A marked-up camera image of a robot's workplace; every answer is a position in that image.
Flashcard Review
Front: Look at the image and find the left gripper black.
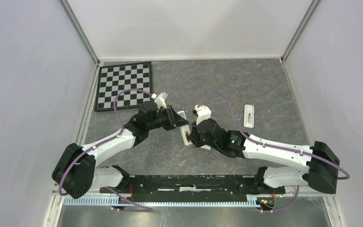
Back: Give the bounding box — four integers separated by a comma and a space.
147, 105, 189, 131

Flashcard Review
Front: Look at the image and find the white remote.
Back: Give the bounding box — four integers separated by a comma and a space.
177, 111, 192, 146

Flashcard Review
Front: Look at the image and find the white remote control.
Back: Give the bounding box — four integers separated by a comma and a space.
243, 105, 255, 129

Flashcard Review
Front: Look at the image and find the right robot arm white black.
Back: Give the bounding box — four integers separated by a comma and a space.
187, 119, 340, 194

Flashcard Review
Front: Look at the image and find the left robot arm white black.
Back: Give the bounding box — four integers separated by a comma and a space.
52, 101, 189, 199

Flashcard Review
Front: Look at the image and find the black white chessboard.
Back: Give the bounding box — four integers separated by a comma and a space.
94, 61, 153, 112

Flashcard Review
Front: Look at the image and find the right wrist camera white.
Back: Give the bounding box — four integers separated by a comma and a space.
194, 105, 212, 125

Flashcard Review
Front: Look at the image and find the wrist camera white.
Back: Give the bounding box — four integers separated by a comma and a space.
151, 92, 168, 109
194, 105, 212, 125

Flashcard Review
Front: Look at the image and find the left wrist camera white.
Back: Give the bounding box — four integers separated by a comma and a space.
151, 92, 168, 109

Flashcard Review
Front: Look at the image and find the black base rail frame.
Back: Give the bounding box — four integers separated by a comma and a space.
114, 166, 285, 202

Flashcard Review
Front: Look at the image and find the white cable duct comb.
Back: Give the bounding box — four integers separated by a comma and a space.
63, 195, 260, 208

